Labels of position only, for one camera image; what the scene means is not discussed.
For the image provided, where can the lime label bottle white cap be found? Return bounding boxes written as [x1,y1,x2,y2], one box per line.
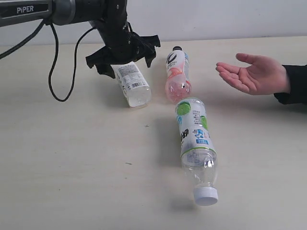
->
[176,97,218,206]

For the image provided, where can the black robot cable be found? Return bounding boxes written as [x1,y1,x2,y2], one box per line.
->
[0,20,98,102]

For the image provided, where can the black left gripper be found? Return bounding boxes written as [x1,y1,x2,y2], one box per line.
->
[85,14,160,79]

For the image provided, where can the pink bottle black cap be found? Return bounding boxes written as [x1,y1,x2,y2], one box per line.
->
[165,46,191,103]

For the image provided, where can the black sleeved forearm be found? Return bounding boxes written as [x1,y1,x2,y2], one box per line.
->
[274,65,307,105]

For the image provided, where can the person's open hand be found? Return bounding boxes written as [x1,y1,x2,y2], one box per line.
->
[216,53,291,95]

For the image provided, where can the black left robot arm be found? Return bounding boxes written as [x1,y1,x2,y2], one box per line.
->
[0,0,161,78]

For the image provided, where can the clear bottle white barcode label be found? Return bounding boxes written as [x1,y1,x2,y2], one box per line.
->
[111,62,152,107]

